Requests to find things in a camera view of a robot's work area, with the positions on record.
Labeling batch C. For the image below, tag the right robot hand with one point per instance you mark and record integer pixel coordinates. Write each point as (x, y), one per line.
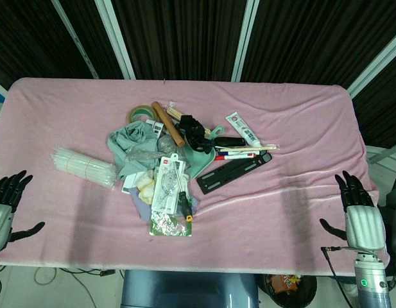
(361, 221)

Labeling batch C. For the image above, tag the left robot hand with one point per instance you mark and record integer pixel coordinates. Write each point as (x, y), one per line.
(2, 205)

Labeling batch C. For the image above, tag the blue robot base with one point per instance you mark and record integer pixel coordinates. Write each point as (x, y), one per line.
(188, 290)

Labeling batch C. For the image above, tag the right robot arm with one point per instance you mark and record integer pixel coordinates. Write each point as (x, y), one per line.
(372, 279)

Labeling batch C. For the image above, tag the bundle of white straws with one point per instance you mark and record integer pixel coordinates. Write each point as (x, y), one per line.
(85, 167)

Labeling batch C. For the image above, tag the black trash bin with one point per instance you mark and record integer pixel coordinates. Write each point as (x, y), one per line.
(289, 290)

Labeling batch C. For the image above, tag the pink towel table cover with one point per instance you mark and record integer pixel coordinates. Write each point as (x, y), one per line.
(88, 134)

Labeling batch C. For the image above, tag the wooden chopsticks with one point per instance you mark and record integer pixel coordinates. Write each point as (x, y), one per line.
(246, 148)

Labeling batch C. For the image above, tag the grey purple cloth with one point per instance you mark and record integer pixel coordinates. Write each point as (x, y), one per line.
(143, 208)

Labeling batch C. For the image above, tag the yellow white sponge cloth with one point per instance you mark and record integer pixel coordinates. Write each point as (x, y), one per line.
(145, 189)

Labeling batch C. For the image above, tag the grey green cloth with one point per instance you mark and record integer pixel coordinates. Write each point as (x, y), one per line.
(133, 141)

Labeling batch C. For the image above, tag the white toothpaste tube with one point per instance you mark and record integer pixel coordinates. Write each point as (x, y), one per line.
(244, 128)

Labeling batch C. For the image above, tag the black cylinder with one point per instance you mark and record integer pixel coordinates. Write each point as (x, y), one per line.
(228, 141)

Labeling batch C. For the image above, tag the crumpled clear plastic bag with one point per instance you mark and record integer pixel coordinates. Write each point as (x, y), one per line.
(152, 150)

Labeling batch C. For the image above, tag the ruler set package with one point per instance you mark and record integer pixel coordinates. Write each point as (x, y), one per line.
(167, 186)

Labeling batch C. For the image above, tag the green tape roll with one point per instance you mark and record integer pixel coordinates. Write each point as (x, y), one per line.
(143, 112)

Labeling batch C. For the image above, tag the green foil packet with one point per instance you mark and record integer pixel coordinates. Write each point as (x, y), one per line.
(170, 226)

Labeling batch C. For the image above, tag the mint green dustpan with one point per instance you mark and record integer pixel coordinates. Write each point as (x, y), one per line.
(201, 160)

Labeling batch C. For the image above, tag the white card with black squares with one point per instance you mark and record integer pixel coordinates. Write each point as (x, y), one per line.
(155, 125)

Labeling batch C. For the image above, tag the wooden rolling pin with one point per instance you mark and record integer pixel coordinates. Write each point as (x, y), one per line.
(168, 123)

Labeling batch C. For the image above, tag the black binder clips cluster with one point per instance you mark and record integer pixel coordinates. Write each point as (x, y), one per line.
(192, 131)

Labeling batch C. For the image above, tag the pack of wooden skewers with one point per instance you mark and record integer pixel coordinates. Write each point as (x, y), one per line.
(175, 114)

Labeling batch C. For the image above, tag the black plastic rail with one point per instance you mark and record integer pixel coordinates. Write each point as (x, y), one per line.
(234, 171)

